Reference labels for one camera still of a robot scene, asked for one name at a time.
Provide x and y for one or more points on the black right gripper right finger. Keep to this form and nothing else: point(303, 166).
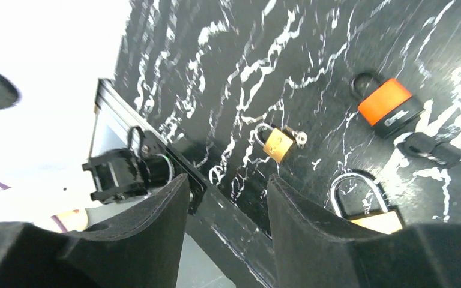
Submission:
point(315, 248)

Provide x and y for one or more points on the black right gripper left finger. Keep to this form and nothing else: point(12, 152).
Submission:
point(140, 247)

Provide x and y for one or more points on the large brass padlock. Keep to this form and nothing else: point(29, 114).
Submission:
point(377, 215)

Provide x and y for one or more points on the small brass padlock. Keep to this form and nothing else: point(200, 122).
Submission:
point(278, 142)

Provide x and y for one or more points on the orange black padlock with keys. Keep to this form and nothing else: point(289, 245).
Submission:
point(388, 107)

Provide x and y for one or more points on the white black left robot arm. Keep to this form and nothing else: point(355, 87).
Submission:
point(118, 174)

